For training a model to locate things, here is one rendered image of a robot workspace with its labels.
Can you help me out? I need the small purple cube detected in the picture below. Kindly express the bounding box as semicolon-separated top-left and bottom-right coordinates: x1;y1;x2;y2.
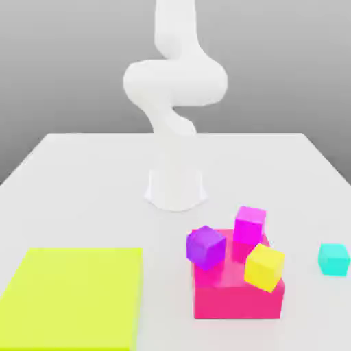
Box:
186;225;228;271

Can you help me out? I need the small magenta cube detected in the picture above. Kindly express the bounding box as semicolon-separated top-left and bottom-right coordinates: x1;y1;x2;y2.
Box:
233;205;267;246

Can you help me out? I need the small yellow cube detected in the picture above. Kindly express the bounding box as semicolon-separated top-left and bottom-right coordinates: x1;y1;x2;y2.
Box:
243;243;286;294

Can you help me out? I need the small cyan cube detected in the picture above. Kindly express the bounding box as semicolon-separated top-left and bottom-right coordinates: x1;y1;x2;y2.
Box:
317;242;351;276

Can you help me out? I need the large pink box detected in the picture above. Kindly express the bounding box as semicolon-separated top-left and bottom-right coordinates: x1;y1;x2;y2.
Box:
191;228;286;320

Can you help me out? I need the large yellow-green box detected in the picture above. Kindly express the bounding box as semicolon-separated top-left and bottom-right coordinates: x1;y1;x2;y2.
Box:
0;247;143;351

